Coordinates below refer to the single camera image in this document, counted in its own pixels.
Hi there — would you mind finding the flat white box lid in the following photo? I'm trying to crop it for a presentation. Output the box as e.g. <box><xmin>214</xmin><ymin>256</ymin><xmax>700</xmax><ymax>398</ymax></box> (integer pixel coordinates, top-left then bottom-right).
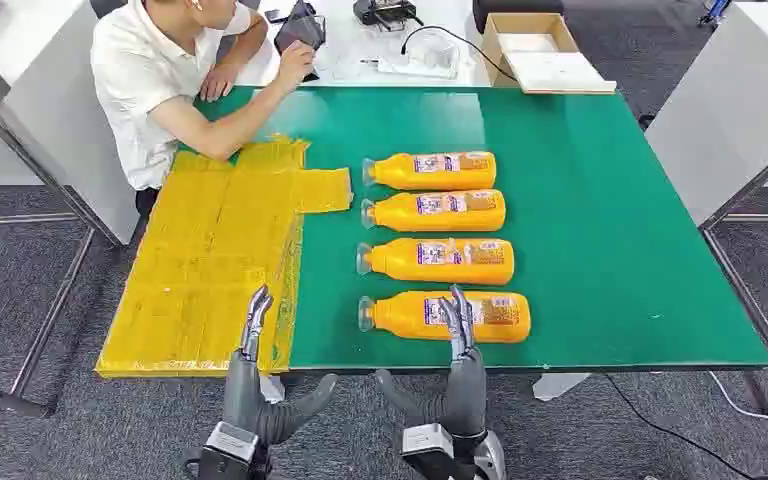
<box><xmin>503</xmin><ymin>51</ymin><xmax>618</xmax><ymax>95</ymax></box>

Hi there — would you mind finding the open cardboard box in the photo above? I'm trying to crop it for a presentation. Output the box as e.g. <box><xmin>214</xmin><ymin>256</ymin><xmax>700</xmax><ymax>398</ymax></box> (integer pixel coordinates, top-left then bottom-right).
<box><xmin>481</xmin><ymin>11</ymin><xmax>581</xmax><ymax>89</ymax></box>

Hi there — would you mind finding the white floor cable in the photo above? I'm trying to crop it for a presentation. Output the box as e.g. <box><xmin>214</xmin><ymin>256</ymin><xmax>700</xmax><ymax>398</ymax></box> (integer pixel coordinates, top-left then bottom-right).
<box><xmin>708</xmin><ymin>369</ymin><xmax>768</xmax><ymax>424</ymax></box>

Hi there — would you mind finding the black floor cable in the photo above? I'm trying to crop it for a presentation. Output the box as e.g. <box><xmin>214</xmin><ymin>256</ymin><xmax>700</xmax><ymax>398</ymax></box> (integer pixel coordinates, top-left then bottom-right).
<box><xmin>605</xmin><ymin>374</ymin><xmax>768</xmax><ymax>480</ymax></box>

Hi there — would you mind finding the person's right hand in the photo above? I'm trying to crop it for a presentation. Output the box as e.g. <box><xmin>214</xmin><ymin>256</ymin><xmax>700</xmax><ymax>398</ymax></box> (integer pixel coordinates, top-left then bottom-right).
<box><xmin>273</xmin><ymin>40</ymin><xmax>317</xmax><ymax>95</ymax></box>

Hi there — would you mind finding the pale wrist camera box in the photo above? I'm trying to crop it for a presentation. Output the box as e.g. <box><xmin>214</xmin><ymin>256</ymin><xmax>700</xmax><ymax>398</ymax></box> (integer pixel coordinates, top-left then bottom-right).
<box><xmin>205</xmin><ymin>421</ymin><xmax>261</xmax><ymax>465</ymax></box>
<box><xmin>400</xmin><ymin>423</ymin><xmax>459</xmax><ymax>480</ymax></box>

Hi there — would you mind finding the orange drink bottle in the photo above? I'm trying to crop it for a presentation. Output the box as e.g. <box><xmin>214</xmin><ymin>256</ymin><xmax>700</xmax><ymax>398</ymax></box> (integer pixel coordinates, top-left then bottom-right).
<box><xmin>355</xmin><ymin>237</ymin><xmax>516</xmax><ymax>287</ymax></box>
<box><xmin>357</xmin><ymin>290</ymin><xmax>532</xmax><ymax>344</ymax></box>
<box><xmin>360</xmin><ymin>189</ymin><xmax>508</xmax><ymax>234</ymax></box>
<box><xmin>362</xmin><ymin>150</ymin><xmax>498</xmax><ymax>192</ymax></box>

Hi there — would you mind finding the black tablet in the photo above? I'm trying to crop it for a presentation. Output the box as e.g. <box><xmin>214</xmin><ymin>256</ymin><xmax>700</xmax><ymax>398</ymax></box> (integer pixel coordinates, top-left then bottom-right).
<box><xmin>273</xmin><ymin>0</ymin><xmax>328</xmax><ymax>83</ymax></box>

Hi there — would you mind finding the grey table with metal frame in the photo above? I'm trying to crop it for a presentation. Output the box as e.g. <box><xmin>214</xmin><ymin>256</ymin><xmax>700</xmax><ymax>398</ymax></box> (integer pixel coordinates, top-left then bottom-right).
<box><xmin>0</xmin><ymin>0</ymin><xmax>141</xmax><ymax>420</ymax></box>
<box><xmin>644</xmin><ymin>0</ymin><xmax>768</xmax><ymax>415</ymax></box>

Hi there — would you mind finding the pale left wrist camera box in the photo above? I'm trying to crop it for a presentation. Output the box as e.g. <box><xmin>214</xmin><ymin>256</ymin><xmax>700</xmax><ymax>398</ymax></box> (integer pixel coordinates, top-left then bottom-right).
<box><xmin>205</xmin><ymin>421</ymin><xmax>261</xmax><ymax>465</ymax></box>

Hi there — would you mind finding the clear plastic bag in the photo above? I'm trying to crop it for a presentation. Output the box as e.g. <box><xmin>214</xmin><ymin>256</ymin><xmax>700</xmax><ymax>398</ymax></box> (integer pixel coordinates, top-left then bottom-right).
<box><xmin>377</xmin><ymin>33</ymin><xmax>462</xmax><ymax>81</ymax></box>

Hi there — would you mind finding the black electronic device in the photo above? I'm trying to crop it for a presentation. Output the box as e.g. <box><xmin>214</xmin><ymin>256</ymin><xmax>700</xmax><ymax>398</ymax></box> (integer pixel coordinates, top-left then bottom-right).
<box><xmin>352</xmin><ymin>0</ymin><xmax>425</xmax><ymax>33</ymax></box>

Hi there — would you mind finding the green table mat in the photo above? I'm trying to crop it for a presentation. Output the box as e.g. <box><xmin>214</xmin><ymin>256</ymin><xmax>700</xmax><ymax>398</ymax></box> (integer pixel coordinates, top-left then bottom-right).
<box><xmin>181</xmin><ymin>86</ymin><xmax>768</xmax><ymax>372</ymax></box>

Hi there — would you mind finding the white table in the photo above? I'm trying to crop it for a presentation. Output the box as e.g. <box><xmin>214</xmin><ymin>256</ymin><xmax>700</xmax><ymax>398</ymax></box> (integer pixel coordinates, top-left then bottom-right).
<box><xmin>234</xmin><ymin>0</ymin><xmax>493</xmax><ymax>88</ymax></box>

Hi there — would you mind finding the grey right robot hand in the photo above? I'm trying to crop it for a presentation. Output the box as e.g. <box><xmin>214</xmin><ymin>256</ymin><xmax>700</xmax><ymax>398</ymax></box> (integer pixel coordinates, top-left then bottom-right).
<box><xmin>374</xmin><ymin>284</ymin><xmax>489</xmax><ymax>441</ymax></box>

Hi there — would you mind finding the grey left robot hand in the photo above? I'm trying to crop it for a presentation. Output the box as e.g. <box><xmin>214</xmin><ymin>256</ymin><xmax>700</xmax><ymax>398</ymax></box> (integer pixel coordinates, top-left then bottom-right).
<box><xmin>222</xmin><ymin>284</ymin><xmax>340</xmax><ymax>446</ymax></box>

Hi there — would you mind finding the white table leg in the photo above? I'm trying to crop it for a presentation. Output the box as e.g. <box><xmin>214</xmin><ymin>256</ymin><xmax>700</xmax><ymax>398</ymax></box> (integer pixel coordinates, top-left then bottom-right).
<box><xmin>532</xmin><ymin>372</ymin><xmax>592</xmax><ymax>403</ymax></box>
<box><xmin>259</xmin><ymin>374</ymin><xmax>287</xmax><ymax>404</ymax></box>

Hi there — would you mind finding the person's left hand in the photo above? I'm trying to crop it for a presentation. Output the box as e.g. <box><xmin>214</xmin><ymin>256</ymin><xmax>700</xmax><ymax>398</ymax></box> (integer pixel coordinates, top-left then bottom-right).
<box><xmin>199</xmin><ymin>62</ymin><xmax>241</xmax><ymax>103</ymax></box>

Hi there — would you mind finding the person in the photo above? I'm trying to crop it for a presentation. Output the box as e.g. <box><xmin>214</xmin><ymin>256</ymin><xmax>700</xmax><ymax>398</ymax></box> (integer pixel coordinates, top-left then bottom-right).
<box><xmin>90</xmin><ymin>0</ymin><xmax>319</xmax><ymax>220</ymax></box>

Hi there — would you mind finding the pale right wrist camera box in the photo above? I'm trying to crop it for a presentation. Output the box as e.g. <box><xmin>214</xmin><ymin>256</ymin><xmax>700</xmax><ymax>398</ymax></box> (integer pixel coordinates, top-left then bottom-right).
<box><xmin>400</xmin><ymin>423</ymin><xmax>459</xmax><ymax>480</ymax></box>

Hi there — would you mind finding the yellow sheet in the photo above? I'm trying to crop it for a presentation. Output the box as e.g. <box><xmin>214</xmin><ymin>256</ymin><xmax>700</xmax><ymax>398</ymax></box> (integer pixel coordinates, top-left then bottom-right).
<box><xmin>94</xmin><ymin>134</ymin><xmax>354</xmax><ymax>380</ymax></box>

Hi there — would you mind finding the blue object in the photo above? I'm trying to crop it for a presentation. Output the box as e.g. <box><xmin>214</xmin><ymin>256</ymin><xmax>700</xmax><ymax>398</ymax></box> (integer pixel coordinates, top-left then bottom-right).
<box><xmin>697</xmin><ymin>0</ymin><xmax>734</xmax><ymax>29</ymax></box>

